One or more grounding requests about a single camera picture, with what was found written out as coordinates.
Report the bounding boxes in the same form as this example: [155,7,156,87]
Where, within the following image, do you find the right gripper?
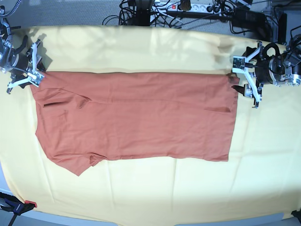
[9,36,46,89]

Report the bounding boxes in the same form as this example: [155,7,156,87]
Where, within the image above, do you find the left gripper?
[227,41,275,94]

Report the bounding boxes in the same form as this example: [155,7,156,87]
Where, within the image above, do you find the terracotta orange T-shirt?
[31,72,239,175]

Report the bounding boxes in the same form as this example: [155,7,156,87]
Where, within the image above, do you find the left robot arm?
[232,26,301,94]

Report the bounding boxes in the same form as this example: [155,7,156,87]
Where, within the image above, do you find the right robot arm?
[0,0,46,94]

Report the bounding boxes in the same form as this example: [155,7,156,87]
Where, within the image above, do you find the black power adapter box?
[232,8,266,28]

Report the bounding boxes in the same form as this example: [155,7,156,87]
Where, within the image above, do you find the black upright box right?
[277,13,287,45]

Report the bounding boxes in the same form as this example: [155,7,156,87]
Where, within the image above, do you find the yellow table cloth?
[0,26,301,226]

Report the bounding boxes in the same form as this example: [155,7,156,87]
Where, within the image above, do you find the white power strip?
[153,0,232,18]

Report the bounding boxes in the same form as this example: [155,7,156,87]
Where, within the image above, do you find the blue black bar clamp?
[0,192,37,226]

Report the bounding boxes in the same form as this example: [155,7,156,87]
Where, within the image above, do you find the black clamp right corner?
[291,210,301,224]

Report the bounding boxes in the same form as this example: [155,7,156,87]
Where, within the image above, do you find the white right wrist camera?
[27,71,44,87]

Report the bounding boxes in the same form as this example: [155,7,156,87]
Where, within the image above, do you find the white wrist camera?
[232,56,246,73]
[27,71,44,87]

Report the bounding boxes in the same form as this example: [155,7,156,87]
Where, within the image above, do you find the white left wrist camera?
[232,56,246,73]

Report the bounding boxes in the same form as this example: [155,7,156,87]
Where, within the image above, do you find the black table stand post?
[134,0,153,27]

